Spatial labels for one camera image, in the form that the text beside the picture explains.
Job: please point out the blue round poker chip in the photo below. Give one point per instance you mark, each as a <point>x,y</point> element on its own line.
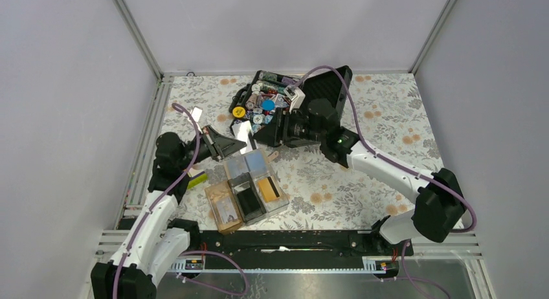
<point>268,105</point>

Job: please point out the black poker chip case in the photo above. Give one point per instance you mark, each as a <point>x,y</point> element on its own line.
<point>331,85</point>

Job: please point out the clear transparent card holder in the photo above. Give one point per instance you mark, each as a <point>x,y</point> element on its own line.
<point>274,207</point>

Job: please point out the black VIP cards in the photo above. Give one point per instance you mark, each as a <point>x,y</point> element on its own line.
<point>249,204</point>

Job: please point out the yellow round poker chip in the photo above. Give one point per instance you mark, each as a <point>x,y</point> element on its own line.
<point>239,112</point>

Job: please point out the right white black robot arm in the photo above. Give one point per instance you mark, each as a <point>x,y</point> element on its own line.
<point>437,196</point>

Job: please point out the gold magnetic stripe cards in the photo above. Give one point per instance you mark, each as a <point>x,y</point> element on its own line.
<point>268,189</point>

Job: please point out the colourful sticky note stack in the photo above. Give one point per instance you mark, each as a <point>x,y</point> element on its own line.
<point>196,177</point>

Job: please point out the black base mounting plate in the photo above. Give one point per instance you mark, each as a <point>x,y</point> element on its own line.
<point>294,249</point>

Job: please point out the floral patterned table mat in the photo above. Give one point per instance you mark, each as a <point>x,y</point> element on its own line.
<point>387,108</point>

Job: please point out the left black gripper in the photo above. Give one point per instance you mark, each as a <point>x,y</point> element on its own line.
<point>222,145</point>

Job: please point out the silver magnetic stripe cards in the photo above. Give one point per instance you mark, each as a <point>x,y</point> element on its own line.
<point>226,210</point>

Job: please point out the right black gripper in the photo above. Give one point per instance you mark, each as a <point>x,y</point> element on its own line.
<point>272,133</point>

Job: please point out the smoky black card holder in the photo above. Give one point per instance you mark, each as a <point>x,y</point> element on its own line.
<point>240,183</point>

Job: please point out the amber transparent card holder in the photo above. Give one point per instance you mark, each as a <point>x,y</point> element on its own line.
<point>216,192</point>

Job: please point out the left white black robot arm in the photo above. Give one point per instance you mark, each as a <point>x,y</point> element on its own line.
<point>153,242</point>

